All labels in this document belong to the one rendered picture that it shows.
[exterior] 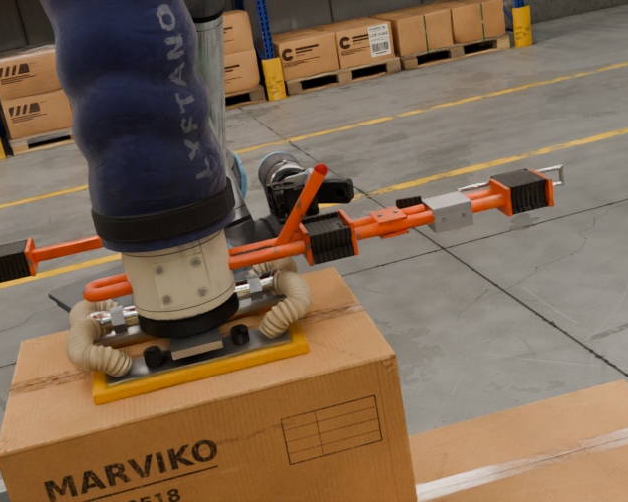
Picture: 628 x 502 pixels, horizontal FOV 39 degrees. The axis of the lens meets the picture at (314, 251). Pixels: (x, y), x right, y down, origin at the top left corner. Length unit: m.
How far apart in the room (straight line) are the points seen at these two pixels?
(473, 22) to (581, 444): 7.98
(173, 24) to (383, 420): 0.67
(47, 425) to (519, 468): 0.89
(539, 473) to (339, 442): 0.50
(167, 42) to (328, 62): 7.74
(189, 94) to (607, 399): 1.11
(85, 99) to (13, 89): 7.21
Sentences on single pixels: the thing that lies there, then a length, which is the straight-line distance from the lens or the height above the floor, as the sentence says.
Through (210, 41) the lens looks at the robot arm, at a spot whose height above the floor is 1.36.
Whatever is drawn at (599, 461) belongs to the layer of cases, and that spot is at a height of 0.54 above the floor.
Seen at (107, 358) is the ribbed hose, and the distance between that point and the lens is 1.39.
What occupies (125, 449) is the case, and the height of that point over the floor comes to 0.90.
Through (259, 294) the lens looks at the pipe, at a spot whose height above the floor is 1.01.
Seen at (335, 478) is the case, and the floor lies 0.76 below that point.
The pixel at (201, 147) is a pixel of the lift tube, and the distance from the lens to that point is 1.35.
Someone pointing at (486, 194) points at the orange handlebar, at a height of 1.08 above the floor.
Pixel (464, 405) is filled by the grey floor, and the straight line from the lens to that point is 3.02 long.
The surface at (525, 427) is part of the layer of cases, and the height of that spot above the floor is 0.54.
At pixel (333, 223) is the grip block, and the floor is 1.09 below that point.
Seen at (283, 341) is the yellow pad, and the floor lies 0.97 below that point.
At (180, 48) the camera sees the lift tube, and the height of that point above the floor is 1.43.
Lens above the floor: 1.57
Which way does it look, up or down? 20 degrees down
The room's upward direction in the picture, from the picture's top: 10 degrees counter-clockwise
